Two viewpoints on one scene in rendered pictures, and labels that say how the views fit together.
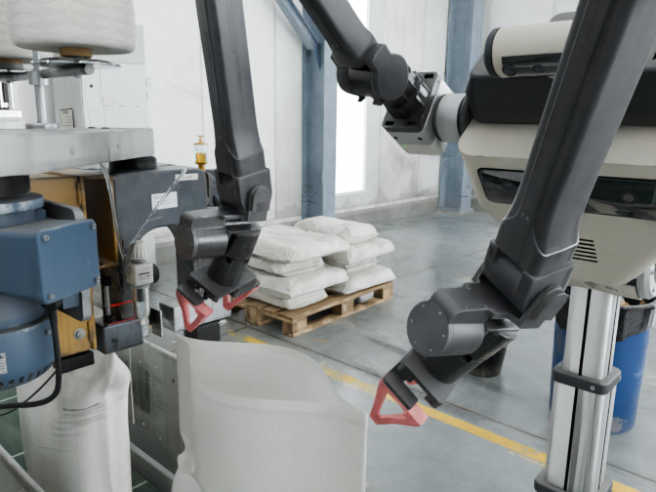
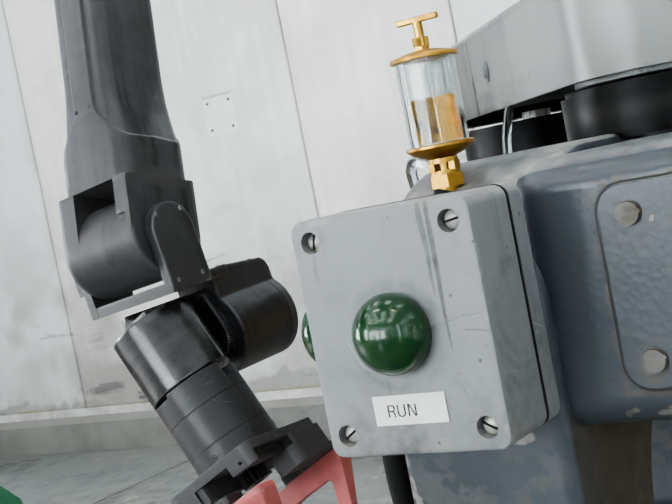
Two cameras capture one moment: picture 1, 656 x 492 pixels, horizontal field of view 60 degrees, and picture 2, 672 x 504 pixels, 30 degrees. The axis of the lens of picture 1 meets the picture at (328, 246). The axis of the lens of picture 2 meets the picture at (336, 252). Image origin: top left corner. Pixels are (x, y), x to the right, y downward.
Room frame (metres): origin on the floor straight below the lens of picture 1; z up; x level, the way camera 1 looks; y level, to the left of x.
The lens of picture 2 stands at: (1.69, 0.13, 1.34)
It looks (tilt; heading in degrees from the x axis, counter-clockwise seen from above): 3 degrees down; 171
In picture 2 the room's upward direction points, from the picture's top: 11 degrees counter-clockwise
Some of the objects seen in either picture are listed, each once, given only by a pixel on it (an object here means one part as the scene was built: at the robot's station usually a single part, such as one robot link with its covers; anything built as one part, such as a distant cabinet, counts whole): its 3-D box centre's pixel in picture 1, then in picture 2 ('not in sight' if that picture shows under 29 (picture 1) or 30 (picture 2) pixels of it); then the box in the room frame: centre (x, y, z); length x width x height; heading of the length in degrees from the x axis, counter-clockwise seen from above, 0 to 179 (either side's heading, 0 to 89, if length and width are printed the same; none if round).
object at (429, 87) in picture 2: (200, 153); (432, 101); (1.18, 0.26, 1.37); 0.03 x 0.02 x 0.03; 48
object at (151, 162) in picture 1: (133, 163); (659, 103); (1.13, 0.38, 1.35); 0.09 x 0.09 x 0.03
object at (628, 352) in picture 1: (597, 353); not in sight; (2.65, -1.34, 0.32); 0.51 x 0.48 x 0.65; 138
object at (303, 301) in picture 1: (277, 289); not in sight; (4.07, 0.37, 0.20); 0.66 x 0.44 x 0.12; 48
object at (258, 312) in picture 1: (307, 296); not in sight; (4.35, 0.16, 0.07); 1.20 x 0.82 x 0.14; 140
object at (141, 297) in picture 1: (141, 302); not in sight; (1.00, 0.34, 1.11); 0.03 x 0.03 x 0.06
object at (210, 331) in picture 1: (208, 329); not in sight; (1.19, 0.26, 0.98); 0.09 x 0.05 x 0.05; 138
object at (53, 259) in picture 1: (51, 266); not in sight; (0.71, 0.36, 1.25); 0.10 x 0.08 x 0.12; 163
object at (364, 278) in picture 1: (353, 277); not in sight; (4.45, -0.21, 0.20); 0.67 x 0.43 x 0.15; 138
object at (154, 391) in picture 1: (152, 401); not in sight; (1.70, 0.56, 0.53); 1.05 x 0.02 x 0.41; 48
